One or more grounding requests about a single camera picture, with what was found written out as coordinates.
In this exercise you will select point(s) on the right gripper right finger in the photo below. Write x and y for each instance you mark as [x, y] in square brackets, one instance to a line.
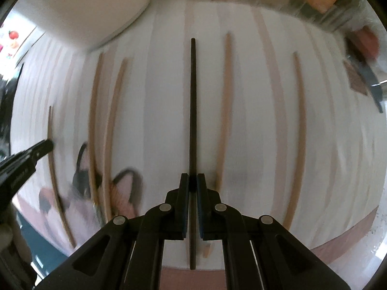
[218, 221]

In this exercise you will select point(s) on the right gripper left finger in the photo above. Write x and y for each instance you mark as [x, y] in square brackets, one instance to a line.
[148, 233]

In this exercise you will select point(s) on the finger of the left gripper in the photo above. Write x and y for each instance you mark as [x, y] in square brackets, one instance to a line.
[18, 168]

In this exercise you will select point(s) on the wooden chopstick left outer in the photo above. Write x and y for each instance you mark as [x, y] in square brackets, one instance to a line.
[57, 199]

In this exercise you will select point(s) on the wooden chopstick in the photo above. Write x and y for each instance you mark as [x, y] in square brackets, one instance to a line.
[57, 199]
[91, 131]
[225, 116]
[301, 147]
[108, 141]

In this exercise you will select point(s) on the wooden chopstick left middle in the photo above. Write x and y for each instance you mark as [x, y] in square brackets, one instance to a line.
[91, 131]

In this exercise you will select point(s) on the wooden chopstick left inner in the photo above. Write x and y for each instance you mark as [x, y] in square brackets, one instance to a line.
[108, 141]

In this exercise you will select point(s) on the striped placemat with cat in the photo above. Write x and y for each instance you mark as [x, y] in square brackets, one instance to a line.
[345, 141]

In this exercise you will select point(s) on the wooden chopstick far right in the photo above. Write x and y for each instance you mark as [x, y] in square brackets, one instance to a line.
[301, 147]

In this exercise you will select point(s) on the colourful fruit poster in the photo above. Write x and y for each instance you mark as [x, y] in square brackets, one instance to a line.
[16, 35]

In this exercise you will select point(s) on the white cylindrical utensil holder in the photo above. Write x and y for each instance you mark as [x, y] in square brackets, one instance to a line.
[82, 24]

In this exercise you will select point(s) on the wooden chopstick centre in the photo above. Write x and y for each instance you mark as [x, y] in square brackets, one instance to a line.
[225, 116]

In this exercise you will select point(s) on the red round object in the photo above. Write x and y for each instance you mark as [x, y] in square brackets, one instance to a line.
[367, 42]

